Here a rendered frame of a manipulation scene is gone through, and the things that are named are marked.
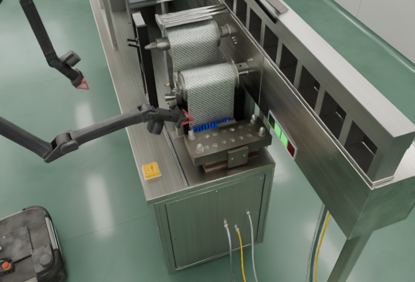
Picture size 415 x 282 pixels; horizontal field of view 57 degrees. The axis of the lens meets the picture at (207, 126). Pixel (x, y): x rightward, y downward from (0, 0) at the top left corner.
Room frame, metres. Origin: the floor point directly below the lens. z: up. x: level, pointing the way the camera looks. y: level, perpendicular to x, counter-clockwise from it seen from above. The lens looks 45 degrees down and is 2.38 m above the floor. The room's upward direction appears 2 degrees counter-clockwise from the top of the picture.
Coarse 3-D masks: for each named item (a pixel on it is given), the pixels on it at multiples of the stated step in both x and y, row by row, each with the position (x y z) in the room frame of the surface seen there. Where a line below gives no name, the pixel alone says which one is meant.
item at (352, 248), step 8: (264, 120) 1.64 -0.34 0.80; (352, 240) 0.81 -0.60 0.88; (360, 240) 0.79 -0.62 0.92; (344, 248) 0.83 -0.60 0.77; (352, 248) 0.80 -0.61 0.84; (360, 248) 0.80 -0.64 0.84; (344, 256) 0.81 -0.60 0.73; (352, 256) 0.79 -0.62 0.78; (336, 264) 0.83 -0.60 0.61; (344, 264) 0.80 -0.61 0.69; (352, 264) 0.80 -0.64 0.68; (336, 272) 0.82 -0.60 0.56; (344, 272) 0.79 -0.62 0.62; (328, 280) 0.84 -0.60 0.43; (336, 280) 0.80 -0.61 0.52; (344, 280) 0.80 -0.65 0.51
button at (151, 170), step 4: (148, 164) 1.22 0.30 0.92; (152, 164) 1.22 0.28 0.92; (156, 164) 1.22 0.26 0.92; (144, 168) 1.20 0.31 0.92; (148, 168) 1.20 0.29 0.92; (152, 168) 1.20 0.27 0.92; (156, 168) 1.19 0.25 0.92; (144, 172) 1.18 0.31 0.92; (148, 172) 1.17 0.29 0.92; (152, 172) 1.17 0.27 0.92; (156, 172) 1.17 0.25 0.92; (148, 176) 1.16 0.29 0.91; (152, 176) 1.16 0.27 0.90
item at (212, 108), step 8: (208, 96) 1.40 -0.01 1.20; (216, 96) 1.41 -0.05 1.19; (224, 96) 1.42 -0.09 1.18; (232, 96) 1.43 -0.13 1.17; (192, 104) 1.37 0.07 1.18; (200, 104) 1.38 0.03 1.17; (208, 104) 1.40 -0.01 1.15; (216, 104) 1.41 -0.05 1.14; (224, 104) 1.42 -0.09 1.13; (232, 104) 1.43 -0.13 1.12; (192, 112) 1.37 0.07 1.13; (200, 112) 1.38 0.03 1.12; (208, 112) 1.39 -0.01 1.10; (216, 112) 1.41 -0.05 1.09; (224, 112) 1.42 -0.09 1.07; (232, 112) 1.43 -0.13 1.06; (200, 120) 1.38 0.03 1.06; (208, 120) 1.39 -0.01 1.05; (216, 120) 1.41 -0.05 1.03
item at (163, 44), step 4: (156, 40) 1.64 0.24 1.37; (160, 40) 1.64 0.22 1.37; (164, 40) 1.64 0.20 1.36; (168, 40) 1.64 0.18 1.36; (160, 44) 1.62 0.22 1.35; (164, 44) 1.63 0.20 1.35; (168, 44) 1.63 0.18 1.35; (160, 48) 1.62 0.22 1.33; (164, 48) 1.62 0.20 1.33; (168, 48) 1.63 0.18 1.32
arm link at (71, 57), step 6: (66, 54) 1.69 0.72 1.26; (72, 54) 1.68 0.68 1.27; (54, 60) 1.62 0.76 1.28; (60, 60) 1.67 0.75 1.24; (66, 60) 1.66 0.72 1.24; (72, 60) 1.67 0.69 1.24; (78, 60) 1.68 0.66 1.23; (54, 66) 1.62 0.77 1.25; (60, 66) 1.63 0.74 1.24; (72, 66) 1.67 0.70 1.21
